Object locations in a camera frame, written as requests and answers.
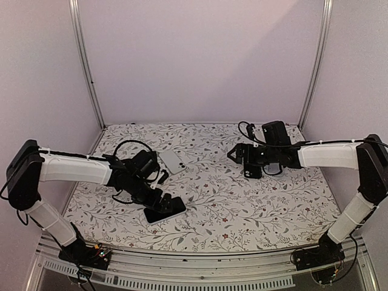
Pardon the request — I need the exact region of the black cased phone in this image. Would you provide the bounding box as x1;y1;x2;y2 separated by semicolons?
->
244;164;262;179

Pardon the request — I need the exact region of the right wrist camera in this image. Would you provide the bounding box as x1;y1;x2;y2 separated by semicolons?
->
246;121;291;147

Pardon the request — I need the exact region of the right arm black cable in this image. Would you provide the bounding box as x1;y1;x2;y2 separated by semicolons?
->
238;121;388;273

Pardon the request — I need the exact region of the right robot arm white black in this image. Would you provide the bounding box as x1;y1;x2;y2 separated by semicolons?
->
227;134;387;264

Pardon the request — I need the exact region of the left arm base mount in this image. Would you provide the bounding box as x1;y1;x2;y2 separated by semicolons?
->
58;239;112;270

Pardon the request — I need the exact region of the right aluminium frame post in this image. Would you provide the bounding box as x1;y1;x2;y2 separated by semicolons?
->
298;0;333;131

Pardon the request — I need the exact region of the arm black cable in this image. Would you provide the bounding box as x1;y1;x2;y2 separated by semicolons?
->
114;139;154;161
238;121;388;273

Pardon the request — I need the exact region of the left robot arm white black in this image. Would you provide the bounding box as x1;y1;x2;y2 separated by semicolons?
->
1;139;177;263

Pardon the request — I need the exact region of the front aluminium rail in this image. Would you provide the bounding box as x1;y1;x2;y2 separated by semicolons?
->
25;235;380;290

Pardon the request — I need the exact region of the floral patterned table mat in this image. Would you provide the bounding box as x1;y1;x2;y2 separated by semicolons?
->
65;124;340;253

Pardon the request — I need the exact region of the aluminium frame post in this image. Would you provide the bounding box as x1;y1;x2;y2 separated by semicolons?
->
69;0;106;130
298;0;333;131

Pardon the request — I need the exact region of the white cased phone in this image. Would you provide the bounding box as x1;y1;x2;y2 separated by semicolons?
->
143;197;187;225

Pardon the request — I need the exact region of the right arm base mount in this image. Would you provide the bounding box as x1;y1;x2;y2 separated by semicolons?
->
290;243;345;285

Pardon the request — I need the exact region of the light blue cased phone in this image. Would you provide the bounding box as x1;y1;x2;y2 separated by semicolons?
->
263;163;283;176

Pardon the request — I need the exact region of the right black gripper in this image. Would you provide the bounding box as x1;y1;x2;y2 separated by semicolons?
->
227;143;279;167

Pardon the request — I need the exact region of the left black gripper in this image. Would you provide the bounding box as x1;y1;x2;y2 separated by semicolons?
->
127;175;173;213

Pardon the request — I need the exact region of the left aluminium frame post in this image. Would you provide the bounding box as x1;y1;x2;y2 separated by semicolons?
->
69;0;106;130

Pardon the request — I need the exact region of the bare silver white phone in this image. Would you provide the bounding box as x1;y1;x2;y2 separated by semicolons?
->
159;150;186;175

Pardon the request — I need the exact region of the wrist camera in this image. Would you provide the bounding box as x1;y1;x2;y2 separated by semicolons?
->
132;150;160;179
246;121;291;147

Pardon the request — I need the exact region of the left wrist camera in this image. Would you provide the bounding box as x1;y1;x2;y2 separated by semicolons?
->
132;150;160;179

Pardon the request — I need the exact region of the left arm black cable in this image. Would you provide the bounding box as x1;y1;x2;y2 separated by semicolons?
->
114;139;154;161

